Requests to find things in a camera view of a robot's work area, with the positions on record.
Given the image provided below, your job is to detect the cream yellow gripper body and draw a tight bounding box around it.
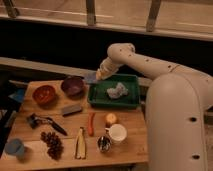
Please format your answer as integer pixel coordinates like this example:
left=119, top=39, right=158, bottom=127
left=96, top=58, right=118, bottom=80

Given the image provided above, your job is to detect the light blue sponge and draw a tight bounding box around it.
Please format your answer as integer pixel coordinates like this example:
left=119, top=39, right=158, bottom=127
left=84, top=73, right=97, bottom=84

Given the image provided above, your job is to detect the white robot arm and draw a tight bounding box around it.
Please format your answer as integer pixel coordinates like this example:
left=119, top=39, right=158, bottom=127
left=96, top=43, right=213, bottom=171

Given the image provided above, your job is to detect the purple bowl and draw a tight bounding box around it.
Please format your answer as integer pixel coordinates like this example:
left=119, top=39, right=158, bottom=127
left=61, top=76, right=84, bottom=96

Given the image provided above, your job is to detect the red bowl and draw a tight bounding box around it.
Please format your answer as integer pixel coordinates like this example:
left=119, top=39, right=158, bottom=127
left=32, top=85, right=56, bottom=105

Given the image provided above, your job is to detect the white crumpled cloth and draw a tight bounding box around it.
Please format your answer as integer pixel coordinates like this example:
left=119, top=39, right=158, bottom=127
left=107, top=82, right=128, bottom=99

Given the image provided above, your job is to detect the green plastic tray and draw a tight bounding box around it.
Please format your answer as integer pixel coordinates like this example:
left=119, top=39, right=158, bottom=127
left=88, top=74, right=140, bottom=109

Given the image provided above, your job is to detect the orange carrot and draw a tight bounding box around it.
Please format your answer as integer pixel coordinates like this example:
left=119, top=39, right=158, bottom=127
left=87, top=113, right=95, bottom=136

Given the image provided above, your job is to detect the small yellow orange fruit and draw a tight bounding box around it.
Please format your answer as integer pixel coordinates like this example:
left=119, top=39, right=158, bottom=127
left=105, top=113, right=118, bottom=126

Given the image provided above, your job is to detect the grey rectangular block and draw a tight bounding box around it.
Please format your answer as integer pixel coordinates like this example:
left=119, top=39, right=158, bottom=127
left=61, top=104, right=83, bottom=117

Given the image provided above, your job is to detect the white mug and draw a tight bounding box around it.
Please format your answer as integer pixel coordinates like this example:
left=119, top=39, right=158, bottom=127
left=107, top=124, right=127, bottom=144

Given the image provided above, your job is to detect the small metal cup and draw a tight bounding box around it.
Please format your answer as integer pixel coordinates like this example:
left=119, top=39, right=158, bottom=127
left=97, top=136, right=111, bottom=153

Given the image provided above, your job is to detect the blue cloth at left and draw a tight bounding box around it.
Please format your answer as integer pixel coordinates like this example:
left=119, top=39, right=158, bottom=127
left=10, top=88, right=26, bottom=103

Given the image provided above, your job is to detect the bunch of dark grapes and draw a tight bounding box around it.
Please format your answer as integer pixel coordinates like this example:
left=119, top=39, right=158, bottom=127
left=40, top=132, right=63, bottom=160

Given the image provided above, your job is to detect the blue plastic cup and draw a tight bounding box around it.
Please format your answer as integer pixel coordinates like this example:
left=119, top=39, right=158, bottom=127
left=4, top=138, right=25, bottom=157

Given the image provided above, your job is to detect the black handled peeler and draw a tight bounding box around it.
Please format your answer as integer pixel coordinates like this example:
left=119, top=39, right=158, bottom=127
left=26, top=113, right=67, bottom=136

